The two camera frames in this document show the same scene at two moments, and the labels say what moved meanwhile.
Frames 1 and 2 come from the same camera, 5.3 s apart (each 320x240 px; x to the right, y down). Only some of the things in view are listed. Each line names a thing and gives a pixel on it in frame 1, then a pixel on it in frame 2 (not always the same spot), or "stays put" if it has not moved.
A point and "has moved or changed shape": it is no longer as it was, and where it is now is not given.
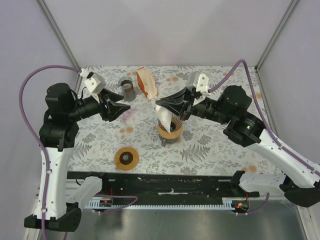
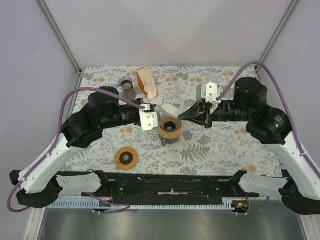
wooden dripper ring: [166, 135] stays put
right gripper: [175, 103] to [205, 119]
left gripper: [114, 109] to [141, 102]
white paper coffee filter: [165, 116] has moved or changed shape
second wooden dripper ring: [126, 158] stays put
